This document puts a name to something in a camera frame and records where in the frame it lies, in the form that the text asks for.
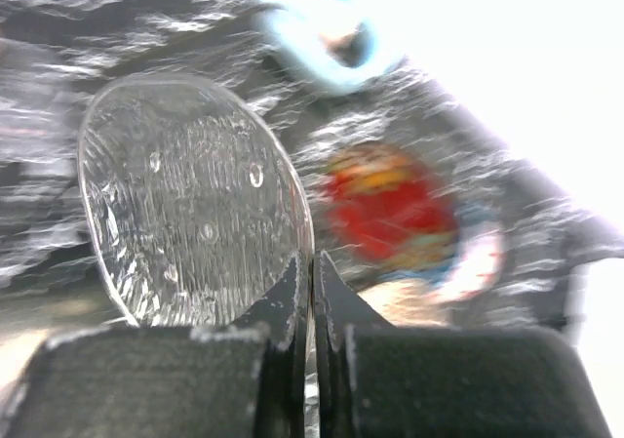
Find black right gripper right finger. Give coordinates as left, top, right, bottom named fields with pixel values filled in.
left=314, top=251, right=610, bottom=437

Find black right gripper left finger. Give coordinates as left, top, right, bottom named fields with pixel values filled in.
left=19, top=256, right=307, bottom=437

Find clear glass plate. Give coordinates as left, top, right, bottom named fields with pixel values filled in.
left=78, top=73, right=314, bottom=327

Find red floral plate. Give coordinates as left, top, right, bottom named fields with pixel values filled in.
left=324, top=141, right=459, bottom=271

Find blue and red patterned bowl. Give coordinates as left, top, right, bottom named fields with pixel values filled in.
left=428, top=203, right=505, bottom=304

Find light blue headphones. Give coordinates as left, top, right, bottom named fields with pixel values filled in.
left=255, top=0, right=404, bottom=97

